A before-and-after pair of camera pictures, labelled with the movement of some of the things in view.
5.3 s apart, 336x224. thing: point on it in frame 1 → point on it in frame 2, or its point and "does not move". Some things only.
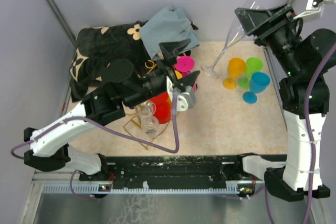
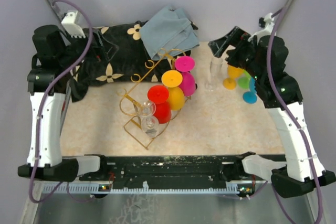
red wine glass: [163, 103] does not move
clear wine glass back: [237, 33] → [216, 65]
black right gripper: [252, 19] → [237, 37]
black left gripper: [171, 50] → [96, 52]
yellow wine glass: [235, 68] does not move
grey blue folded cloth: [169, 24] does not move
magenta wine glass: [186, 64] does not move
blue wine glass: [258, 83] does not move
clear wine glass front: [150, 125] does not move
